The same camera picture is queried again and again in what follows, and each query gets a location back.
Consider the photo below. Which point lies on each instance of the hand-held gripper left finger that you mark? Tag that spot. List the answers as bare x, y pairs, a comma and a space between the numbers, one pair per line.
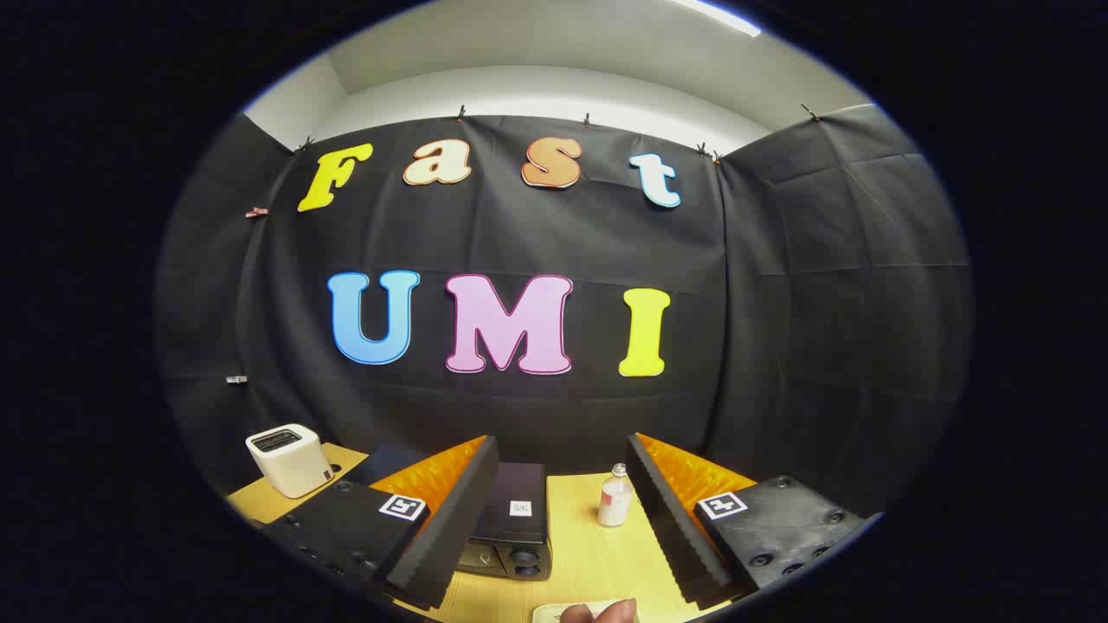
454, 528

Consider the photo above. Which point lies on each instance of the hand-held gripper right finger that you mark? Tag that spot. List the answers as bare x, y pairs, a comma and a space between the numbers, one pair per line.
666, 528

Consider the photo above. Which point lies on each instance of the black toaster oven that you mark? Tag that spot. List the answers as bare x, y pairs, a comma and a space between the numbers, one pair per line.
511, 532

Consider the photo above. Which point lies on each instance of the cream square plate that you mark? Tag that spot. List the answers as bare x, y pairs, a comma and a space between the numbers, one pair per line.
550, 613

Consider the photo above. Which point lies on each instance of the white toaster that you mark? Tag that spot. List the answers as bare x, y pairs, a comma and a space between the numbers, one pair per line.
290, 467

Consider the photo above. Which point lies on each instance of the small clear bottle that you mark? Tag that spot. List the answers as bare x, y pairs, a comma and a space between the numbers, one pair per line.
615, 502

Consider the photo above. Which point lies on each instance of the black backdrop cloth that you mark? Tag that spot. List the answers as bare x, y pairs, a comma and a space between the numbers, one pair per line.
519, 234

